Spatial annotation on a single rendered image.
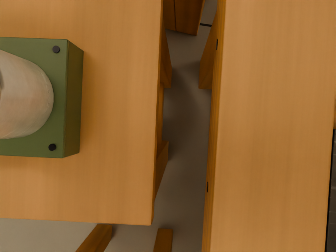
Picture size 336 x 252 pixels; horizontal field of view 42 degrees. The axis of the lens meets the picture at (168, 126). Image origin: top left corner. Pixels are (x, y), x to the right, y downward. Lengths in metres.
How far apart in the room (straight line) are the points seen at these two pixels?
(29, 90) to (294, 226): 0.34
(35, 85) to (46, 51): 0.07
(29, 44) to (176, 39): 0.96
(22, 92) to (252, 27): 0.28
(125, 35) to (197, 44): 0.87
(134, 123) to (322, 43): 0.26
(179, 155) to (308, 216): 0.91
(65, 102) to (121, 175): 0.13
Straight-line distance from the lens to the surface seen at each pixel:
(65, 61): 0.52
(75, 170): 0.60
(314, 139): 0.56
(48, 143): 0.52
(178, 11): 1.19
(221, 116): 0.53
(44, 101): 0.49
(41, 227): 1.55
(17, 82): 0.42
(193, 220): 1.47
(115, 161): 0.59
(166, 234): 1.41
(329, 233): 0.58
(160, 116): 1.20
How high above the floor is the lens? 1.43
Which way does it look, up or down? 88 degrees down
